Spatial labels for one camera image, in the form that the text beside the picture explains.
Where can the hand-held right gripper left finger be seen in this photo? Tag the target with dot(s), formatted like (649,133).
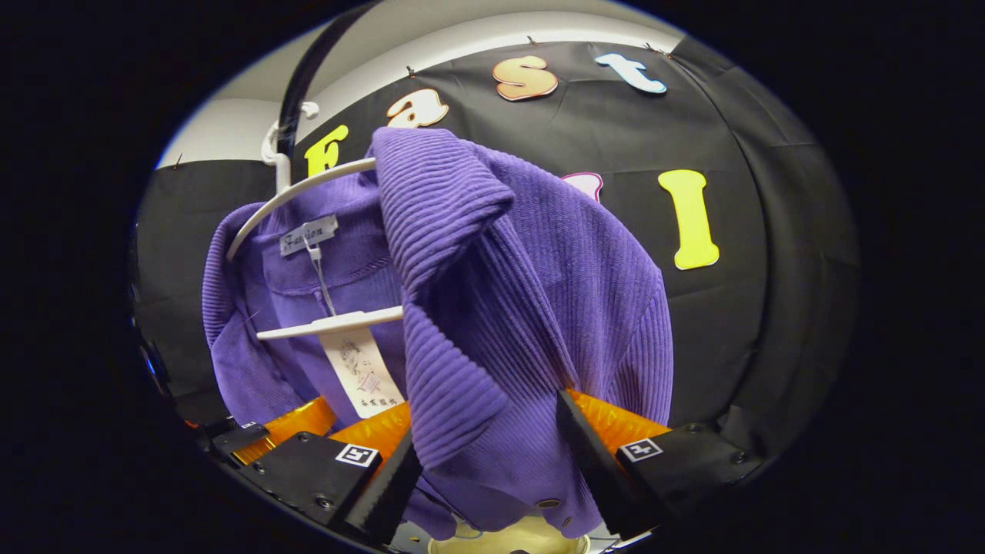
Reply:
(308,473)

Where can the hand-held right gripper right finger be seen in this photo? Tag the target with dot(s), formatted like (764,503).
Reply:
(592,462)

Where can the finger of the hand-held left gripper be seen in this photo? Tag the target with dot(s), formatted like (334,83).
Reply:
(285,431)

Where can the beige laundry hamper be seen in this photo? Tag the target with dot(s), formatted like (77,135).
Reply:
(531,540)

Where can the large white clothes hanger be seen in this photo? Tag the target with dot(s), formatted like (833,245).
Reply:
(331,324)

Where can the black clothes rack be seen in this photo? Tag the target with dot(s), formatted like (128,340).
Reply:
(296,92)

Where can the black backdrop cloth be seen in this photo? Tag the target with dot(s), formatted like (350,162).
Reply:
(731,323)

